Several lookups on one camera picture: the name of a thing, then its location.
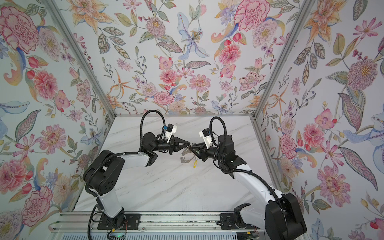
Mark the corner aluminium post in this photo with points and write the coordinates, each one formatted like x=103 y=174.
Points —
x=53 y=9
x=303 y=13

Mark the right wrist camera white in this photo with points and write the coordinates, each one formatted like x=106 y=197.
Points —
x=206 y=135

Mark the left corner aluminium post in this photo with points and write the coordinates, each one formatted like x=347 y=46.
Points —
x=53 y=9

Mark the right corner aluminium post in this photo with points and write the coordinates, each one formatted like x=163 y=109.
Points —
x=303 y=13

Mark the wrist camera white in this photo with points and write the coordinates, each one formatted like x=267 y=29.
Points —
x=170 y=130
x=206 y=135

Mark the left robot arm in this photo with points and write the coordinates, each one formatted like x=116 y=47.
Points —
x=103 y=174

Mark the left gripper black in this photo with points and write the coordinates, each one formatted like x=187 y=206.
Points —
x=171 y=146

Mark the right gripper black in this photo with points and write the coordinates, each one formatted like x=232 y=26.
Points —
x=203 y=151

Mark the metal key organizer plate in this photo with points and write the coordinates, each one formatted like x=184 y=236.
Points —
x=187 y=156

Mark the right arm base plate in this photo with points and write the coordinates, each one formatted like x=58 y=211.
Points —
x=233 y=222

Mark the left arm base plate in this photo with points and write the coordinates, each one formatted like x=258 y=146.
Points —
x=120 y=221

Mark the aluminium mounting rail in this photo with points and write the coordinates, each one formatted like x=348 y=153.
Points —
x=81 y=222

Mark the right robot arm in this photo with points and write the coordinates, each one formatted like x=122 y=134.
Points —
x=278 y=214

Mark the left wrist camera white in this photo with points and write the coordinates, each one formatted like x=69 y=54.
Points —
x=170 y=130

